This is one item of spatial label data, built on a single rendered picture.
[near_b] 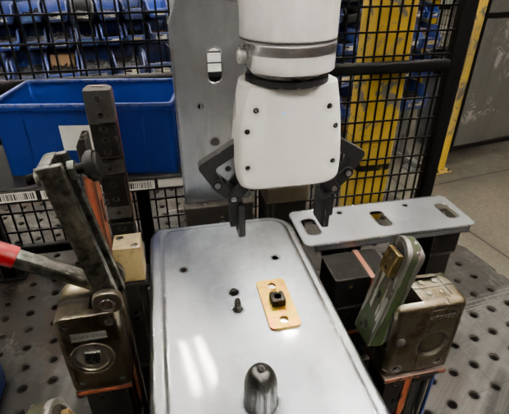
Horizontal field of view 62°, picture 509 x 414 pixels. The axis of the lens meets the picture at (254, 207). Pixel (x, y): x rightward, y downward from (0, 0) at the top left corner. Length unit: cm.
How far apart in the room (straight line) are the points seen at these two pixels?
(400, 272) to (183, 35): 43
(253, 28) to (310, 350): 33
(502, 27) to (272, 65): 302
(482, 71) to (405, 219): 264
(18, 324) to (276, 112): 81
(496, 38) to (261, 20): 300
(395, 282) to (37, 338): 75
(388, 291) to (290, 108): 23
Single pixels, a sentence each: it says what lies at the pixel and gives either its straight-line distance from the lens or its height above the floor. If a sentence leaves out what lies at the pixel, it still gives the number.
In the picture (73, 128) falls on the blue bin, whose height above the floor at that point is 112.
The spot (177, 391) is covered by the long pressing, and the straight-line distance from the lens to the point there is 46.
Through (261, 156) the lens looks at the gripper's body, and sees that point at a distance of 39.
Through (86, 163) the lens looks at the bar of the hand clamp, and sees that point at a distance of 40.
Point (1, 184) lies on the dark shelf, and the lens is 85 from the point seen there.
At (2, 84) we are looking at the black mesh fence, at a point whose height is 115.
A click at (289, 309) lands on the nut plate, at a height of 100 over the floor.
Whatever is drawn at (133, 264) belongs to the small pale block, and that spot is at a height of 104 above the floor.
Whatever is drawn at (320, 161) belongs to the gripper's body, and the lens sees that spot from 41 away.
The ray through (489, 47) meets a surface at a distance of 329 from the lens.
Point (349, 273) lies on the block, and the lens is 62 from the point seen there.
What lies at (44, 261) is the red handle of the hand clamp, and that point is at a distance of 47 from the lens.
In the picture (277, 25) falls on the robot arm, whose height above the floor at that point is 132.
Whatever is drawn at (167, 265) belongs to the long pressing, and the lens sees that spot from 60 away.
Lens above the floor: 137
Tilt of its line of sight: 31 degrees down
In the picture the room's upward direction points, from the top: straight up
